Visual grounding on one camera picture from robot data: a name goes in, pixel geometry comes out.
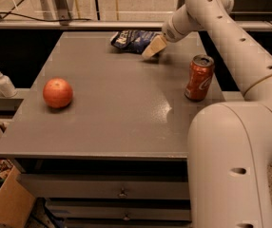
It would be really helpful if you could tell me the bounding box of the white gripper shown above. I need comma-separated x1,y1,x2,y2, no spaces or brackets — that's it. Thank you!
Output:
142,6,202,60

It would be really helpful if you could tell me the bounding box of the blue chip bag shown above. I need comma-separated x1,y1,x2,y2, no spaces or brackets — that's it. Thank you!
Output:
110,29,158,54

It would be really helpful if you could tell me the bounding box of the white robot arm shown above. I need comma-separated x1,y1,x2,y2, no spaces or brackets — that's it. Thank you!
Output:
143,0,272,228

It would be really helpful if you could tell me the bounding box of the red soda can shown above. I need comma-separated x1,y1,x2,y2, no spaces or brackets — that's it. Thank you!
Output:
185,54,215,102

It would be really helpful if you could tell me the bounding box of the orange round fruit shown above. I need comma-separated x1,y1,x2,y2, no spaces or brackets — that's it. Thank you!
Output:
43,78,73,108

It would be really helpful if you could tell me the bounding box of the grey drawer cabinet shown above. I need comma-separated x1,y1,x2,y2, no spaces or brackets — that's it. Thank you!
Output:
0,31,226,228

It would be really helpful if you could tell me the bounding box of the white pump dispenser bottle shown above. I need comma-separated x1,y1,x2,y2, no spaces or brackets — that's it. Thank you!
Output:
0,71,17,98

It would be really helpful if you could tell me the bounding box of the cardboard box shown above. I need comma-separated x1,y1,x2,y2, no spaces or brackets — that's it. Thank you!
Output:
0,126,35,228

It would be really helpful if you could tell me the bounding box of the grey metal railing frame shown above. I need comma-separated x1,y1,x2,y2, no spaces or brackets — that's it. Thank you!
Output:
0,0,272,31

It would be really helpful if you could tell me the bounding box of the black cable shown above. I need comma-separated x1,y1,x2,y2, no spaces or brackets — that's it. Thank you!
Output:
0,11,94,24

